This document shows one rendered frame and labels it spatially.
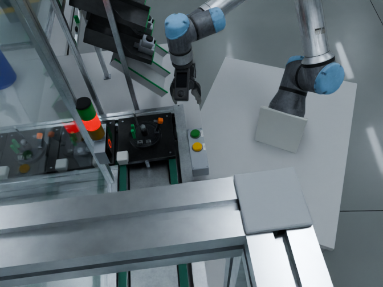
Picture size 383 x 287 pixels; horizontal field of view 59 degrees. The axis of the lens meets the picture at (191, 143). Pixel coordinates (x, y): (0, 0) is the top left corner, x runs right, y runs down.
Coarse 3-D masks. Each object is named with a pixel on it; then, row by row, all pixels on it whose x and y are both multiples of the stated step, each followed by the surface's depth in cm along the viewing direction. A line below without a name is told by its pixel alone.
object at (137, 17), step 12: (72, 0) 118; (84, 0) 118; (96, 0) 118; (120, 0) 131; (132, 0) 131; (96, 12) 122; (120, 12) 128; (132, 12) 131; (144, 12) 133; (132, 24) 125; (144, 24) 130
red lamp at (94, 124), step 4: (96, 116) 104; (92, 120) 103; (96, 120) 104; (84, 124) 104; (88, 124) 103; (92, 124) 104; (96, 124) 105; (100, 124) 107; (88, 128) 105; (92, 128) 105; (96, 128) 106
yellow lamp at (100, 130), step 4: (100, 128) 108; (88, 132) 107; (92, 132) 107; (96, 132) 107; (100, 132) 108; (104, 132) 111; (92, 136) 108; (96, 136) 109; (100, 136) 110; (96, 140) 110
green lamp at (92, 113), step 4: (92, 104) 101; (88, 108) 99; (92, 108) 100; (80, 112) 99; (84, 112) 99; (88, 112) 100; (92, 112) 101; (80, 116) 101; (84, 116) 100; (88, 116) 101; (92, 116) 102; (84, 120) 102; (88, 120) 102
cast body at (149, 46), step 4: (144, 36) 139; (148, 36) 138; (140, 40) 141; (144, 40) 137; (148, 40) 138; (152, 40) 138; (136, 44) 141; (140, 44) 140; (144, 44) 138; (148, 44) 138; (152, 44) 138; (140, 48) 140; (144, 48) 140; (148, 48) 140; (152, 48) 141; (144, 52) 142; (148, 52) 142; (152, 52) 142
